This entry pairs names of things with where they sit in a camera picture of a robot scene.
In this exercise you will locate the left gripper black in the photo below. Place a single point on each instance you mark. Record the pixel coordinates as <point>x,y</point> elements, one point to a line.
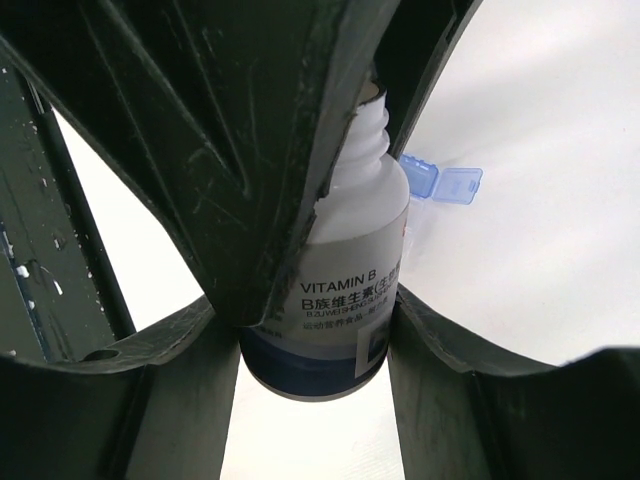
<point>60,300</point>

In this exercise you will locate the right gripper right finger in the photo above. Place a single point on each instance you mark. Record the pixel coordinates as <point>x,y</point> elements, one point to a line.
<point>466,408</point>

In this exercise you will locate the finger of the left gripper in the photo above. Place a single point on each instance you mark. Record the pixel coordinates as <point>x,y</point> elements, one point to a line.
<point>225,117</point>
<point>421,38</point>

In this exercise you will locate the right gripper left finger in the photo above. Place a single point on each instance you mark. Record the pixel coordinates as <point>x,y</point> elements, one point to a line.
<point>155,405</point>

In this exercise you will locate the white vitamin pill bottle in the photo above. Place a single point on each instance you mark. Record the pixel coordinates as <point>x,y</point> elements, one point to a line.
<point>332,334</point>

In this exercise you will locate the clear blue pill organizer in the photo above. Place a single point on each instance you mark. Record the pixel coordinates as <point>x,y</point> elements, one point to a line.
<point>430,184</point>

